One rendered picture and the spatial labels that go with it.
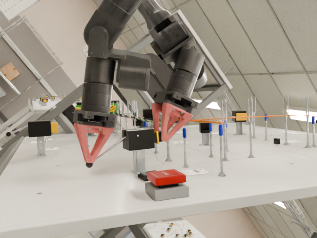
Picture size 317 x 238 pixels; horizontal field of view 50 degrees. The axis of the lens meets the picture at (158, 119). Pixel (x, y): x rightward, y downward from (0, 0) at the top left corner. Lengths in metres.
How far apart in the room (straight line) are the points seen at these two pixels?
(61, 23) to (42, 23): 0.41
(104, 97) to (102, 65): 0.06
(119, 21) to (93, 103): 0.16
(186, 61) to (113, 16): 0.19
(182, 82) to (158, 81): 1.13
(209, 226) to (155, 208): 9.88
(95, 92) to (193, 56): 0.22
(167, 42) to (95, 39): 0.19
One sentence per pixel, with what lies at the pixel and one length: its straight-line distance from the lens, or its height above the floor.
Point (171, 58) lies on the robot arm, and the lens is 0.78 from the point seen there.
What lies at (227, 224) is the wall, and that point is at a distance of 10.66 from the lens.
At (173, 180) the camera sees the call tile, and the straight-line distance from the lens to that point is 0.53.
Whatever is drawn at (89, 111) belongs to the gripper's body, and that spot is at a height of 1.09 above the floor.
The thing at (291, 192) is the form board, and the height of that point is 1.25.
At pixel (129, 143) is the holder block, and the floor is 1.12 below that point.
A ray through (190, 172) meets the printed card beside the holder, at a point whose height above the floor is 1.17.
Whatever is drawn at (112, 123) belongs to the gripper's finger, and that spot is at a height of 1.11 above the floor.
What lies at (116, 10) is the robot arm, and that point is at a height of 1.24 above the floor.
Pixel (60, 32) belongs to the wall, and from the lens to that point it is 8.38.
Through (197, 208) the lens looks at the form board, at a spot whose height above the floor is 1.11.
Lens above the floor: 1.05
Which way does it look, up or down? 12 degrees up
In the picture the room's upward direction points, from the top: 50 degrees clockwise
